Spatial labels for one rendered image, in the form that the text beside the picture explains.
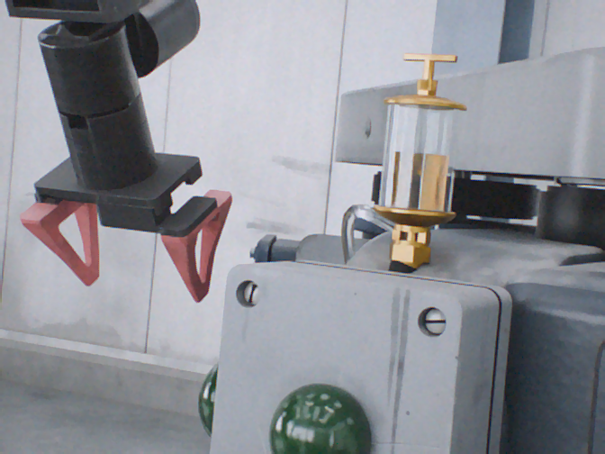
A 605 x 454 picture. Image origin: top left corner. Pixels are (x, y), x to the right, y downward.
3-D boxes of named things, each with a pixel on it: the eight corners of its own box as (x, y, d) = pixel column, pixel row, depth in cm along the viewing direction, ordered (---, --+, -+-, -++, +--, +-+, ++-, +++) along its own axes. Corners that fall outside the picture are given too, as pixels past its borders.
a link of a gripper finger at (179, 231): (169, 266, 94) (144, 157, 89) (250, 277, 91) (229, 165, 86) (120, 314, 89) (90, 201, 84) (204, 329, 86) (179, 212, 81)
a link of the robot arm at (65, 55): (14, 28, 80) (88, 32, 78) (76, -9, 85) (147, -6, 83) (43, 127, 83) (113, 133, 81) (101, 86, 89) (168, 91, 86)
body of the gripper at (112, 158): (90, 167, 92) (65, 74, 89) (207, 179, 87) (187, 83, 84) (36, 209, 87) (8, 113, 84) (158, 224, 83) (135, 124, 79)
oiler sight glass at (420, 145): (366, 204, 42) (377, 102, 42) (394, 205, 44) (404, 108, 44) (435, 212, 41) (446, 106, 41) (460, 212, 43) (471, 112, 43)
